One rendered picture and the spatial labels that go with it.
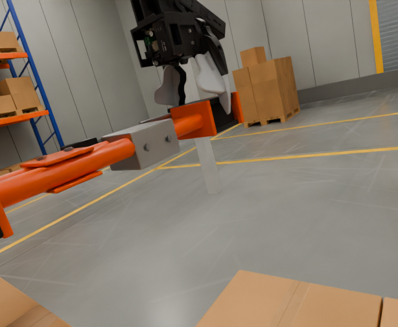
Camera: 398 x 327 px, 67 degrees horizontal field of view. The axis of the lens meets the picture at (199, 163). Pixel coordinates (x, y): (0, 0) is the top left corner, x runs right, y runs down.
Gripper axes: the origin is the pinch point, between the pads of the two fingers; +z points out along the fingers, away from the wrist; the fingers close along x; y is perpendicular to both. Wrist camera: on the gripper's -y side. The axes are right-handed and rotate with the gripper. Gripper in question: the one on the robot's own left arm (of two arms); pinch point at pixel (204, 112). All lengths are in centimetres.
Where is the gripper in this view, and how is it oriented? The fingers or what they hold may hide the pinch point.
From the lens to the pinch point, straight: 48.5
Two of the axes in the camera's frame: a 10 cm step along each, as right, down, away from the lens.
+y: -6.1, 3.4, -7.1
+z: 2.5, 9.4, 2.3
